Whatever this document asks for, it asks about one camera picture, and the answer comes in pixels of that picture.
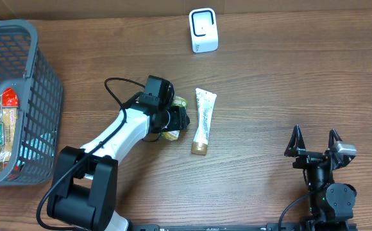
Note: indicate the white barcode scanner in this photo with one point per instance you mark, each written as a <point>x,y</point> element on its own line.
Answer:
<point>203,30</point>

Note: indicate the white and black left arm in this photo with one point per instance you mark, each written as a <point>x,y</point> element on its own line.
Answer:
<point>84,186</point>

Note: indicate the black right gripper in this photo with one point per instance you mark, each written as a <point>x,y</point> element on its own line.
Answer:
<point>296,144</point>

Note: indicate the white tube with gold cap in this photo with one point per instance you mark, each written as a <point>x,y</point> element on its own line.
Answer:
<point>205,104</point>

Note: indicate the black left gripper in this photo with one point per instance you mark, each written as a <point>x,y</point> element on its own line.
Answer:
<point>183,118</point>

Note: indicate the green snack packet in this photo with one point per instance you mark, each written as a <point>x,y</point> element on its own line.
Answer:
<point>174,135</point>

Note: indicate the grey plastic shopping basket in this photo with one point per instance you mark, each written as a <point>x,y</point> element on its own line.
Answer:
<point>28,154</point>

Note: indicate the orange spaghetti packet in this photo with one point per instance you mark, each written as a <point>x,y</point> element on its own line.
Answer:
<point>9,105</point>

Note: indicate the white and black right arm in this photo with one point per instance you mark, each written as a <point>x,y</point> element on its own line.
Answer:
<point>330,203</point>

